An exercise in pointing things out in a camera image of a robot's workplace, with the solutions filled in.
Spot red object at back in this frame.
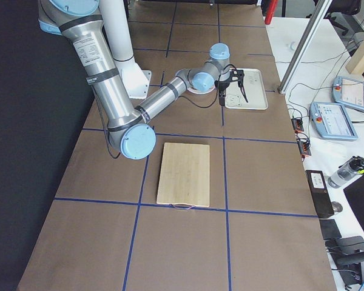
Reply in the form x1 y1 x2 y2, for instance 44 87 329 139
265 0 278 25

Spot black office chair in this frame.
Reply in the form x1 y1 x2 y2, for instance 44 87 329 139
324 0 362 36

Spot orange black adapter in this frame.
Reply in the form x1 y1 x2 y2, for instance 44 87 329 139
297 138 311 158
291 117 304 133

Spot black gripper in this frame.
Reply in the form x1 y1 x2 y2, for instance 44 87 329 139
215 81 229 105

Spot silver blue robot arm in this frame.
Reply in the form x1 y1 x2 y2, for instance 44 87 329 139
38 1 230 159

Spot far orange black adapter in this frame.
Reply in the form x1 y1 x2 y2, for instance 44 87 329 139
291 117 304 133

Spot wooden cutting board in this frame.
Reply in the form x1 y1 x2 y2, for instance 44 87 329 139
157 142 210 207

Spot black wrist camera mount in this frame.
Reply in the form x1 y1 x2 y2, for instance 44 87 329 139
229 69 244 88

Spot aluminium frame post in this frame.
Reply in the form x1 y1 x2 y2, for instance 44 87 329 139
278 0 332 95

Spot blue teach pendant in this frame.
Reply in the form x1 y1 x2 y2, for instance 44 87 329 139
332 76 364 112
309 102 359 141

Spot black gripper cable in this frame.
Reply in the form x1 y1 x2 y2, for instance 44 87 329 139
103 63 249 159

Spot far blue teach pendant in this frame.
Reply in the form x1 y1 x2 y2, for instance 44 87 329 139
332 76 364 112

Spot white pillar with base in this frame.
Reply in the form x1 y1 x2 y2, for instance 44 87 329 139
99 0 152 99

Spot white round plate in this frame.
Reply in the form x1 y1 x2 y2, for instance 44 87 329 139
188 87 215 95

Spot white bear tray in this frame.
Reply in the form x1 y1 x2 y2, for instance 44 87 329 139
222 69 268 110

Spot black box with label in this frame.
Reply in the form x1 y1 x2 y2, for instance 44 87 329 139
305 170 334 219

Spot near orange black adapter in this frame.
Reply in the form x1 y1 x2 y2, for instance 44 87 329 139
297 138 311 158

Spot clear water bottle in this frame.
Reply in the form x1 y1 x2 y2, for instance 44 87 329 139
328 156 364 188

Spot black stand base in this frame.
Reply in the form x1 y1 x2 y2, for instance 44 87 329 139
325 236 364 275

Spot near blue teach pendant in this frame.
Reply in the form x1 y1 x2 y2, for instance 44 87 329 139
309 102 359 141

